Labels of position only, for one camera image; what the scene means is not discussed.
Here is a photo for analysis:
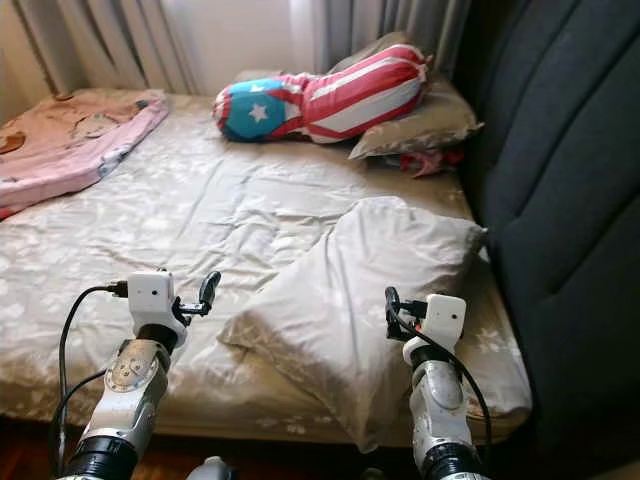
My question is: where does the bed with floral grey sheet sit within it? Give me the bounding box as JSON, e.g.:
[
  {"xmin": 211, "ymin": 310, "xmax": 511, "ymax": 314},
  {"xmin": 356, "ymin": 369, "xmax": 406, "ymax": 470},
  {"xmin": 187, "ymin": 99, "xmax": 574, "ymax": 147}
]
[{"xmin": 0, "ymin": 88, "xmax": 533, "ymax": 451}]

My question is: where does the grey robot leg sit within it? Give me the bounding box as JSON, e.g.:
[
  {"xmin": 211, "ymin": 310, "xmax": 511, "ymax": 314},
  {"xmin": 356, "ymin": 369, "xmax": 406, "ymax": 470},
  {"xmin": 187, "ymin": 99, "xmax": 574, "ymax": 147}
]
[{"xmin": 188, "ymin": 456, "xmax": 233, "ymax": 480}]

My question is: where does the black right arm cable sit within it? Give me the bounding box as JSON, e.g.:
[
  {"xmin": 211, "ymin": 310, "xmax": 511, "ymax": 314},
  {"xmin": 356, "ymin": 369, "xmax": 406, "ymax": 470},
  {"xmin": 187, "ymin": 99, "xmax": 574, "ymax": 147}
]
[{"xmin": 390, "ymin": 310, "xmax": 494, "ymax": 446}]

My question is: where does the Captain America bolster pillow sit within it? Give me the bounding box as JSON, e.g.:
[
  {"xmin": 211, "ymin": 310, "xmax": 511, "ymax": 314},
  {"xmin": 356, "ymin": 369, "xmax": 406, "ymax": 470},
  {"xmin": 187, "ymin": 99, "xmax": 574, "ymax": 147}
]
[{"xmin": 212, "ymin": 43, "xmax": 429, "ymax": 144}]

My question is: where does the small taupe pillow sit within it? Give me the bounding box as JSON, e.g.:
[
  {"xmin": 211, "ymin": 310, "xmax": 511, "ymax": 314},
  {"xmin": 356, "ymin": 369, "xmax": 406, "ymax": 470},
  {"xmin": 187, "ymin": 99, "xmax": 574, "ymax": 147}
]
[{"xmin": 325, "ymin": 30, "xmax": 483, "ymax": 161}]

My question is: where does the large floral grey pillow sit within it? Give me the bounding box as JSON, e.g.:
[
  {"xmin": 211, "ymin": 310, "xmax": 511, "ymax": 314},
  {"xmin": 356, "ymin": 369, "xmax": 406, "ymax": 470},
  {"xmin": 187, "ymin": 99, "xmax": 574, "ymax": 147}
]
[{"xmin": 218, "ymin": 195, "xmax": 489, "ymax": 453}]

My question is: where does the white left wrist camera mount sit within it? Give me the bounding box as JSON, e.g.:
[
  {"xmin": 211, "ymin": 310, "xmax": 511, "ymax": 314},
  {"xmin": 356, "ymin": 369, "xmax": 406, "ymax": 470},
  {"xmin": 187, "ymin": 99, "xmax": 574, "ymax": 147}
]
[{"xmin": 127, "ymin": 270, "xmax": 188, "ymax": 348}]

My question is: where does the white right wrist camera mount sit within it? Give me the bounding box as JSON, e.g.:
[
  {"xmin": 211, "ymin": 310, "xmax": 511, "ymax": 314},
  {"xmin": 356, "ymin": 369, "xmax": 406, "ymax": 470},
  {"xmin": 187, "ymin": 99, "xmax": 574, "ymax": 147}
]
[{"xmin": 405, "ymin": 293, "xmax": 468, "ymax": 366}]

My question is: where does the pink cartoon print blanket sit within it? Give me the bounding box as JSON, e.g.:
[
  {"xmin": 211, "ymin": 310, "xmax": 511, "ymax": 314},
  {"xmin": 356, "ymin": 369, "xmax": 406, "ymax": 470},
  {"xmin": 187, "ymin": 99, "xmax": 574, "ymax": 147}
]
[{"xmin": 0, "ymin": 90, "xmax": 171, "ymax": 219}]

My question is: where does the red crumpled cloth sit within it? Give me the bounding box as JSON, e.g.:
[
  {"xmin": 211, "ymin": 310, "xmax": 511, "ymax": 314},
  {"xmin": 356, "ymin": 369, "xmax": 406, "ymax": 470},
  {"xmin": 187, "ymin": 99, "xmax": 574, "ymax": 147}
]
[{"xmin": 395, "ymin": 148, "xmax": 466, "ymax": 179}]

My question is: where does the grey pleated curtain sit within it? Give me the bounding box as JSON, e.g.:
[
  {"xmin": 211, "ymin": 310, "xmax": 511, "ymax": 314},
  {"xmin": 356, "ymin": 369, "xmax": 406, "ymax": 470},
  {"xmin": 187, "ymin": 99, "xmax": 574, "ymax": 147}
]
[
  {"xmin": 310, "ymin": 0, "xmax": 473, "ymax": 76},
  {"xmin": 15, "ymin": 0, "xmax": 201, "ymax": 96}
]

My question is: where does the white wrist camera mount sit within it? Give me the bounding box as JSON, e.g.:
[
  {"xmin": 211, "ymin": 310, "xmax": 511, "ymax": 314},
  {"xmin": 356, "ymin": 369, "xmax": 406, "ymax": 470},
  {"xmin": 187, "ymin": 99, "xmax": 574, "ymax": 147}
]
[
  {"xmin": 405, "ymin": 293, "xmax": 468, "ymax": 366},
  {"xmin": 127, "ymin": 270, "xmax": 188, "ymax": 348}
]

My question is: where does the black padded chair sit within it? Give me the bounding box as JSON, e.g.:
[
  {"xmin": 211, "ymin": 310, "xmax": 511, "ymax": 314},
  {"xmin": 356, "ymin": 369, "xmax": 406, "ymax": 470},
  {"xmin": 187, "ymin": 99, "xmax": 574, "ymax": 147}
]
[{"xmin": 450, "ymin": 0, "xmax": 640, "ymax": 471}]

